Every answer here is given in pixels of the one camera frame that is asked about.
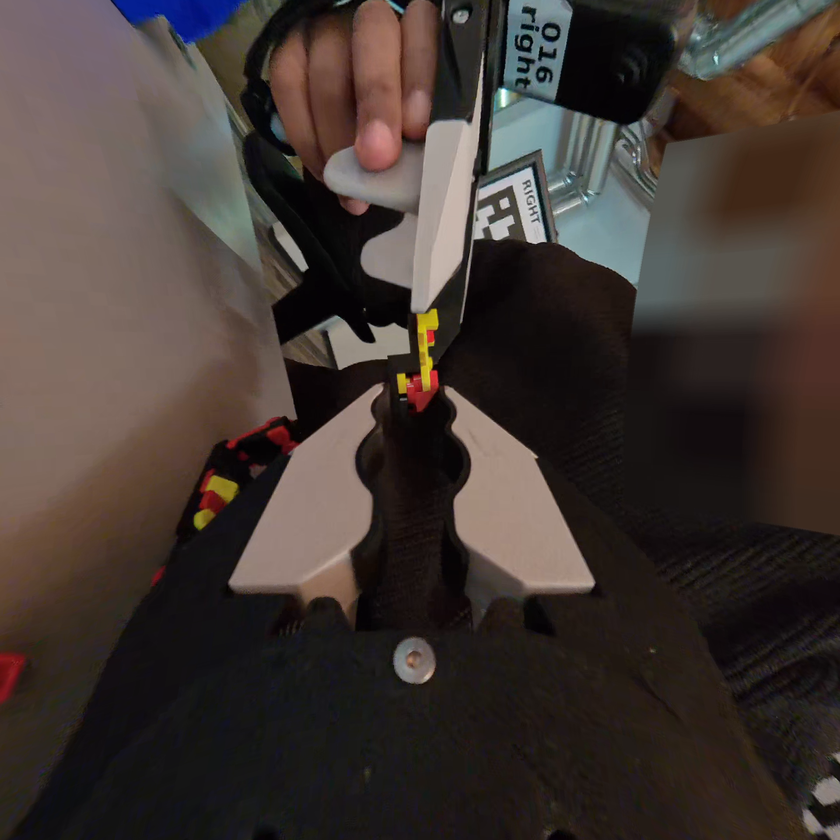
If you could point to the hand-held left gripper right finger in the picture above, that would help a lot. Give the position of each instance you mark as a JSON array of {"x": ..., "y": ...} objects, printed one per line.
[{"x": 518, "y": 525}]

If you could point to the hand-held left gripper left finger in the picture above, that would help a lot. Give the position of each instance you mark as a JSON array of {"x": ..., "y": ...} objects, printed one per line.
[{"x": 308, "y": 518}]

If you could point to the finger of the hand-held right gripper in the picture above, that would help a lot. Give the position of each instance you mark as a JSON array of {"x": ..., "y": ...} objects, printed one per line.
[{"x": 443, "y": 216}]

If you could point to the yellow and red lego assembly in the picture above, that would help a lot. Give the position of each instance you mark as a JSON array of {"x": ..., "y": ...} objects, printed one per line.
[{"x": 426, "y": 328}]

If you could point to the long black red lego assembly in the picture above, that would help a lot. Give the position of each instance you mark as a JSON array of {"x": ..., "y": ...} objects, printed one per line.
[{"x": 220, "y": 489}]

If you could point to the person's right hand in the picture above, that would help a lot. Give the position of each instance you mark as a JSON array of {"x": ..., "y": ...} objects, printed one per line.
[{"x": 374, "y": 79}]

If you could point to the white printed marker card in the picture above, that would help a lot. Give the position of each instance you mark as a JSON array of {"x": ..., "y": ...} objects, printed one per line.
[{"x": 525, "y": 203}]

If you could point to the silver metal duct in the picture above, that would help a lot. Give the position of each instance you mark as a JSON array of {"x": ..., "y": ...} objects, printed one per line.
[
  {"x": 741, "y": 39},
  {"x": 584, "y": 170}
]

